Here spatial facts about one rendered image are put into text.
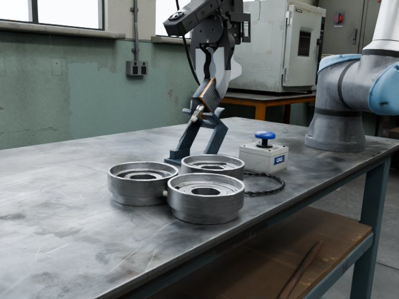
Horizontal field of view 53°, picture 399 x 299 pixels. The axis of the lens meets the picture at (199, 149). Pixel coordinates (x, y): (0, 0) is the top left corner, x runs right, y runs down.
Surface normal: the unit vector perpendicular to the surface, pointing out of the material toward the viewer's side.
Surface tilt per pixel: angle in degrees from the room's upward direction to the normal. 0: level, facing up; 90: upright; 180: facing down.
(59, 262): 0
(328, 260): 0
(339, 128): 72
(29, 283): 0
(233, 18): 87
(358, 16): 90
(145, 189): 90
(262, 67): 90
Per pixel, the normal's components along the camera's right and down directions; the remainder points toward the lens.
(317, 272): 0.04, -0.98
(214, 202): 0.18, 0.22
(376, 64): -0.71, -0.01
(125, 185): -0.33, 0.19
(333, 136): -0.39, -0.12
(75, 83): 0.77, 0.17
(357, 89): -0.94, 0.15
